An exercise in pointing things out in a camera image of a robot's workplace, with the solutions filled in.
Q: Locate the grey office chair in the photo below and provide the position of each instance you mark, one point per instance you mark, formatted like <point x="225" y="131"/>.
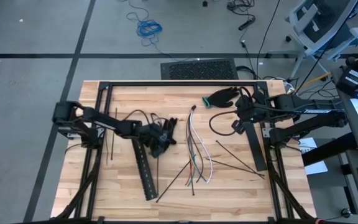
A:
<point x="319" y="28"/>

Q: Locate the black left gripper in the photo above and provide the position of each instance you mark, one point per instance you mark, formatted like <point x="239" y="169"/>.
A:
<point x="152" y="133"/>

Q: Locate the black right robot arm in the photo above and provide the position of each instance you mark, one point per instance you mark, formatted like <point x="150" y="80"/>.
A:
<point x="306" y="107"/>

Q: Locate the white paper sheet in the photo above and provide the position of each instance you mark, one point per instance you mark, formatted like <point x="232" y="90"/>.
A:
<point x="317" y="168"/>

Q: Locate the black caster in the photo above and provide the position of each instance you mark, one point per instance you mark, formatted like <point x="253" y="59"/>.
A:
<point x="346" y="213"/>

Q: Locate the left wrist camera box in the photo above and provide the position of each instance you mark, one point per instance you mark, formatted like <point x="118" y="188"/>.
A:
<point x="159" y="151"/>

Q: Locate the black perforated panel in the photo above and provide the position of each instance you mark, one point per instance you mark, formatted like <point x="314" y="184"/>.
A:
<point x="197" y="69"/>

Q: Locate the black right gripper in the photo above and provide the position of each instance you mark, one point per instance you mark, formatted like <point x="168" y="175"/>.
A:
<point x="250" y="109"/>

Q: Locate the black power strip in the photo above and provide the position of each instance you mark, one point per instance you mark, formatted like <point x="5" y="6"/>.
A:
<point x="246" y="24"/>

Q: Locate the small black floor object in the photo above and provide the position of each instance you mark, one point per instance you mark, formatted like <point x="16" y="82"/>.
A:
<point x="204" y="3"/>

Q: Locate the black raceway cover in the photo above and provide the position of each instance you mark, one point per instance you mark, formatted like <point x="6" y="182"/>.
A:
<point x="256" y="146"/>

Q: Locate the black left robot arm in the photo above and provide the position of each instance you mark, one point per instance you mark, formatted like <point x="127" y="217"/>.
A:
<point x="104" y="119"/>

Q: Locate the black desk crossbar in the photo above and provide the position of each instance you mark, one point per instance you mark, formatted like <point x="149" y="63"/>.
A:
<point x="328" y="149"/>

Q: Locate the black labelled device box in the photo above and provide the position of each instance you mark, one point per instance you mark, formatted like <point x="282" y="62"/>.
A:
<point x="351" y="77"/>

